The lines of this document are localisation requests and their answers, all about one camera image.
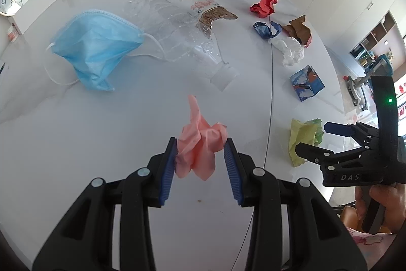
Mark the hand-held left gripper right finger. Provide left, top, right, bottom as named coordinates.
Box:
left=223, top=138, right=368, bottom=271

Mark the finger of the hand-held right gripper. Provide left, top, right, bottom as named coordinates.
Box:
left=295, top=142, right=369, bottom=165
left=324, top=122, right=379, bottom=148

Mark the yellow green paper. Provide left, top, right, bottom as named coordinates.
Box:
left=288, top=119, right=325, bottom=167

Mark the orange chair seat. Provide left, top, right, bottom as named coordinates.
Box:
left=336, top=204, right=392, bottom=234

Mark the pink floral clothing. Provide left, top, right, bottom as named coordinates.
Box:
left=346, top=226, right=398, bottom=271

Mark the brown paper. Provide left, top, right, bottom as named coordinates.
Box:
left=281, top=15, right=312, bottom=46

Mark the person's right hand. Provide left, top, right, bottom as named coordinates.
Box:
left=354, top=184, right=406, bottom=235

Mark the open shelf unit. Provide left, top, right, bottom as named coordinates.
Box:
left=349, top=11, right=398, bottom=68

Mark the teal grey machine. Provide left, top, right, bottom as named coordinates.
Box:
left=344, top=53, right=395, bottom=108

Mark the blue face mask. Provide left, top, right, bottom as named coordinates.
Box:
left=44, top=9, right=165, bottom=92

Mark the white standing card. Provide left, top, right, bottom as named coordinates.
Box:
left=7, top=0, right=61, bottom=36

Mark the white crumpled tissue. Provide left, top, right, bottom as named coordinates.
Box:
left=268, top=36, right=305, bottom=67

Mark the red paper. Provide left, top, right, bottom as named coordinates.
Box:
left=249, top=0, right=279, bottom=18

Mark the clear plastic bottle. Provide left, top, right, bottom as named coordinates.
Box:
left=122, top=0, right=240, bottom=90

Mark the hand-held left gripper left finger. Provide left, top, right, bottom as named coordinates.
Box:
left=32, top=137, right=178, bottom=271

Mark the blue crumpled paper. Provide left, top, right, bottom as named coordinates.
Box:
left=253, top=21, right=282, bottom=40

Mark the blue printed paper box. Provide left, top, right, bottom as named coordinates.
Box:
left=289, top=65, right=325, bottom=102

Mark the pink paper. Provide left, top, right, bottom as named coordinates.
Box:
left=174, top=95, right=229, bottom=181

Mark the clear printed plastic wrapper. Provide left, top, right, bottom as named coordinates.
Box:
left=176, top=0, right=238, bottom=37

